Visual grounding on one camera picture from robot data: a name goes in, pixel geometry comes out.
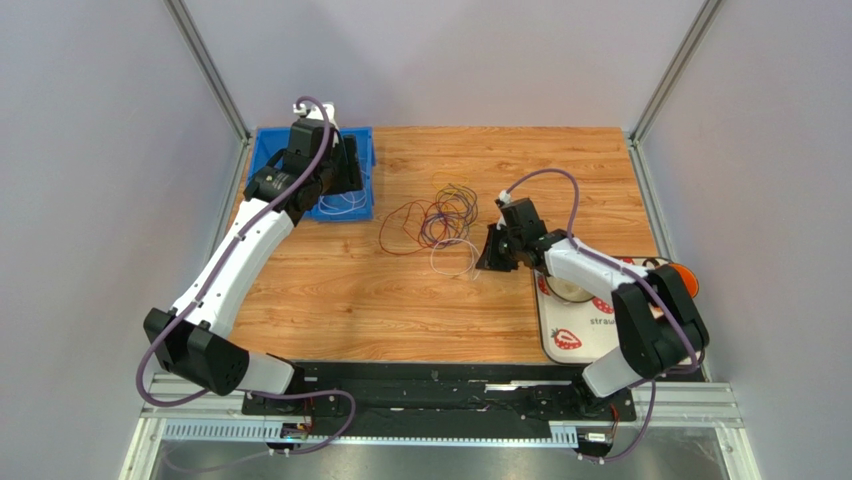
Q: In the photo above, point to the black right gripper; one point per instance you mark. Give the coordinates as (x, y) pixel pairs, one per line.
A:
(499, 247)

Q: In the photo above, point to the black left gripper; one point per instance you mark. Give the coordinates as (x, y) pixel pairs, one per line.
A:
(350, 179)

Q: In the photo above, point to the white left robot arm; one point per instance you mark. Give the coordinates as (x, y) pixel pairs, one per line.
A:
(191, 338)

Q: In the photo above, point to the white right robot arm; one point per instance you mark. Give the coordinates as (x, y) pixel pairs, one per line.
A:
(658, 325)

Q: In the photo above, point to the right blue plastic bin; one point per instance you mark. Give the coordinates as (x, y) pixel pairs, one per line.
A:
(353, 206)

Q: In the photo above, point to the blue plastic bin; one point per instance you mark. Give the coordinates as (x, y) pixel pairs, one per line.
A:
(353, 206)
(273, 148)

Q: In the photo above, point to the beige ceramic bowl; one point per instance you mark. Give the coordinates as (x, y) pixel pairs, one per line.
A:
(566, 291)

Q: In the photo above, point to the left blue plastic bin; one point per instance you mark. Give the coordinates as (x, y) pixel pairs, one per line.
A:
(273, 148)

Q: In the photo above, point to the strawberry print mat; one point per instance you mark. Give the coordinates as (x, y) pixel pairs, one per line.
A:
(580, 333)

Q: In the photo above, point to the orange plastic cup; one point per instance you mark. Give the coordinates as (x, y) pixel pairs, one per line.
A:
(688, 277)

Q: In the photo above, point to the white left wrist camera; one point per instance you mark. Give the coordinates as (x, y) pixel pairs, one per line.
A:
(314, 111)

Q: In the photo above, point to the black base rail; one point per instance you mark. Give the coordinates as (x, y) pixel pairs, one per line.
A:
(440, 400)

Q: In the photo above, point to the aluminium frame post left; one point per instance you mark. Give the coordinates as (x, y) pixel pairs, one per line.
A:
(192, 36)

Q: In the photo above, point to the aluminium frame post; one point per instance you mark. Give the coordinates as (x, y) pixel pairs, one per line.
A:
(192, 36)
(691, 41)

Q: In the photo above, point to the aluminium frame post right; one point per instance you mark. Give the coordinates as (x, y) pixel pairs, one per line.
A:
(691, 41)

